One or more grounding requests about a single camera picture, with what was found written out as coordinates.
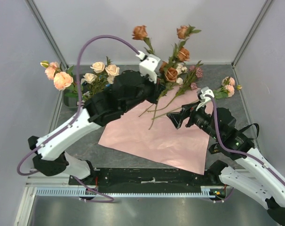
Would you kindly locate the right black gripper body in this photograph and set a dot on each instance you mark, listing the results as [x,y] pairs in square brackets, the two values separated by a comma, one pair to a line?
[201,119]

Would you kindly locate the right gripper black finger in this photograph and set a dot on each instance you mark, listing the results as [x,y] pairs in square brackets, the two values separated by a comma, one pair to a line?
[177,118]
[189,107]

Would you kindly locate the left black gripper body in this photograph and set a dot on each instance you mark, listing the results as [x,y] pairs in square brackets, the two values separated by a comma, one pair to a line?
[149,91]

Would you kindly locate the rust brown rose stem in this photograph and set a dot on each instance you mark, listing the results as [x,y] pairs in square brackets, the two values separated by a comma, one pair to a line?
[180,53]

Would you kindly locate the purple pink wrapping paper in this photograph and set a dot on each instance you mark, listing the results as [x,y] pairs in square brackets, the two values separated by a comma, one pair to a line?
[137,133]

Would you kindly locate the mauve rose flower stem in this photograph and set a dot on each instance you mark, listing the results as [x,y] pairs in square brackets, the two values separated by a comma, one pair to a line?
[169,74]

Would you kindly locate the white small rose stem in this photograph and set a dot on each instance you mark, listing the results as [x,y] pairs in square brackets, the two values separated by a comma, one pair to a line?
[180,68]

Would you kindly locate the pink peony bud stem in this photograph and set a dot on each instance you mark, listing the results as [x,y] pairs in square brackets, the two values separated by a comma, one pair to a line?
[227,89]

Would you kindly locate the cream rose flower stem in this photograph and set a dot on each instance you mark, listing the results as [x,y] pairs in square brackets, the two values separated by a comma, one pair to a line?
[102,76]

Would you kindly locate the peach peony flower stem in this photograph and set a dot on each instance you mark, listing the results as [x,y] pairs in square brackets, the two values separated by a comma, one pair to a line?
[63,80]

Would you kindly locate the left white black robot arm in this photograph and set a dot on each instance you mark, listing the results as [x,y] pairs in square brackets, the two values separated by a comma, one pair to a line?
[127,91]

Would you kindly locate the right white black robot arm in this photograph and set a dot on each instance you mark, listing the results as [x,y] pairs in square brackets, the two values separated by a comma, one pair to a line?
[268,188]

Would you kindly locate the dark green plastic tray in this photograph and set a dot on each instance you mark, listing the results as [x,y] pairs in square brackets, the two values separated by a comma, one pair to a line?
[70,99]

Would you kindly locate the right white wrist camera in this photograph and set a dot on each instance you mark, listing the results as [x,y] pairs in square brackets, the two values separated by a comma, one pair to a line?
[204,95]

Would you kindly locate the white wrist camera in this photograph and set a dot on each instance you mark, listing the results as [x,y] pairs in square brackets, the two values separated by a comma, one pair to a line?
[204,95]
[149,66]

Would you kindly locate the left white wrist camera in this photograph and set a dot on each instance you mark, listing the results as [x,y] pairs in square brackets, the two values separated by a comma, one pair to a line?
[149,66]

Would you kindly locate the light blue slotted cable duct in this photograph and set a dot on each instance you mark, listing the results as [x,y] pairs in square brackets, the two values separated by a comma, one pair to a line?
[83,192]

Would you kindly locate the left aluminium frame post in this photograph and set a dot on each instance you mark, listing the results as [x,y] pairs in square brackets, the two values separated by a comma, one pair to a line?
[41,22]

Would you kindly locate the aluminium frame post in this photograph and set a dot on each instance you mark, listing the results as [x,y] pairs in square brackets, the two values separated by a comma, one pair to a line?
[256,24]
[41,22]

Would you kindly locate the right aluminium frame post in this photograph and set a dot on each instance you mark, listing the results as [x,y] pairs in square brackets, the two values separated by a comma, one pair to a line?
[256,24]

